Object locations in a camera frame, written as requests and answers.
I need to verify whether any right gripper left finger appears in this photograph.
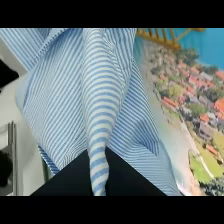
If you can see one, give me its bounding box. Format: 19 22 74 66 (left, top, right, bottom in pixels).
30 149 95 197

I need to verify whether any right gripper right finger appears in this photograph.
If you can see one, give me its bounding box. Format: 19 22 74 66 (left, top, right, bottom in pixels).
104 145 167 197

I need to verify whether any blue white striped shirt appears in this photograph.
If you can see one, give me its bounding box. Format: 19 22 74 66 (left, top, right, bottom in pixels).
0 28 183 197

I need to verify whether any silver frame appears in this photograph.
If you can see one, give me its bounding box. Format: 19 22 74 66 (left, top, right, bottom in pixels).
0 120 24 197

